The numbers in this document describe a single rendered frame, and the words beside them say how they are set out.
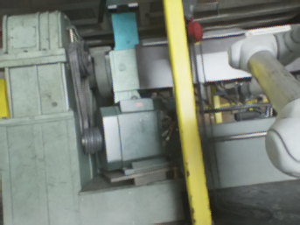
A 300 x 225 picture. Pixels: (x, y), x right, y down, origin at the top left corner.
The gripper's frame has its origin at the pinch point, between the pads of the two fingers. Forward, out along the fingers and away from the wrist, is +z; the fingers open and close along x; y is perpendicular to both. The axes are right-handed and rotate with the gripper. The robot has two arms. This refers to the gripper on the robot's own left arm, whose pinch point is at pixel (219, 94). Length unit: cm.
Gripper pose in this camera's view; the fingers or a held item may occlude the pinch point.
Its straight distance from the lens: 183.7
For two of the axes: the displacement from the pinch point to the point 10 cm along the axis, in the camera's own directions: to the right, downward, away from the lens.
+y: -1.3, -9.9, 0.6
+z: -7.6, 1.3, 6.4
